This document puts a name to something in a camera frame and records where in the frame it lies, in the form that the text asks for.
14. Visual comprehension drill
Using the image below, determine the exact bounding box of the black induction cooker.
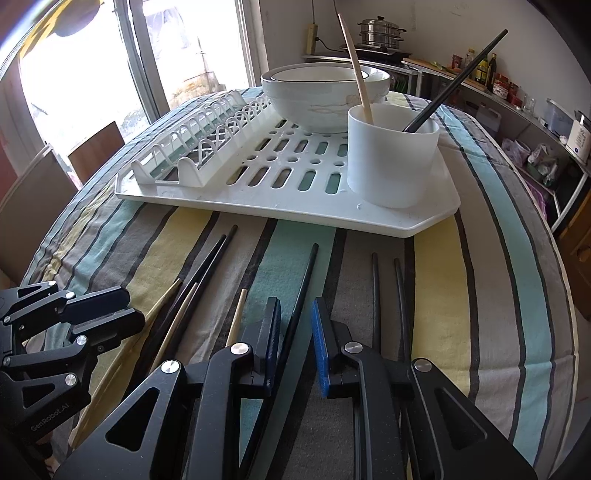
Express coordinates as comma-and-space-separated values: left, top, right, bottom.
341, 44, 407, 58

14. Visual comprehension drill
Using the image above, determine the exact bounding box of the wooden cutting board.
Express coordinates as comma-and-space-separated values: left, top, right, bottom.
402, 56, 490, 88

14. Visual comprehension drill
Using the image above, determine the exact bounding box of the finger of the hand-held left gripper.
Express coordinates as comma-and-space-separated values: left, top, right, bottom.
0, 281, 131, 329
4, 308, 147, 444

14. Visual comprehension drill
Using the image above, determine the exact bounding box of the clear plastic container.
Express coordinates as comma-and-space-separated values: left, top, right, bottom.
545, 98, 575, 134

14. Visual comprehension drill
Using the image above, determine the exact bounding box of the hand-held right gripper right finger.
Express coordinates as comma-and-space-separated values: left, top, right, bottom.
311, 298, 539, 480

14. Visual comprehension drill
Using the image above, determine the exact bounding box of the sliding glass door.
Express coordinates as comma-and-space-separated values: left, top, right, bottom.
0, 0, 271, 185

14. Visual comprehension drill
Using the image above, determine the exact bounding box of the white electric kettle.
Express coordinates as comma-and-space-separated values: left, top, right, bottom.
566, 111, 591, 164

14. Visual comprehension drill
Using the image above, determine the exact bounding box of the wooden chair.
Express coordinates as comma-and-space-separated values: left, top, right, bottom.
68, 121, 126, 183
0, 144, 79, 278

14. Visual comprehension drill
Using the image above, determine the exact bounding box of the steel steamer pot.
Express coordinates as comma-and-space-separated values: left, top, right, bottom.
356, 16, 407, 48

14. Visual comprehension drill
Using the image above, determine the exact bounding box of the white plastic jerrycan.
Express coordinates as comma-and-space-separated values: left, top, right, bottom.
475, 104, 502, 134

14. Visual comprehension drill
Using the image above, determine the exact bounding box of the white plastic dish rack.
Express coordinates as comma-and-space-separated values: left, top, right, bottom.
115, 88, 462, 239

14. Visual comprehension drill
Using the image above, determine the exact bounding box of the long steel shelf table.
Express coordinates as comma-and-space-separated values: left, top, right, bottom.
402, 58, 591, 236

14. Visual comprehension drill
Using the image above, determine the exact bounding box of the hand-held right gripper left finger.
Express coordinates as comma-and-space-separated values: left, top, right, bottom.
53, 298, 282, 480

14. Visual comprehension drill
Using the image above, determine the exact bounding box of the white utensil cup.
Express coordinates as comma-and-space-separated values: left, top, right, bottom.
347, 103, 440, 209

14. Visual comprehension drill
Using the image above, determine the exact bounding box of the striped tablecloth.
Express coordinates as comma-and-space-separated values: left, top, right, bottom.
21, 85, 580, 480

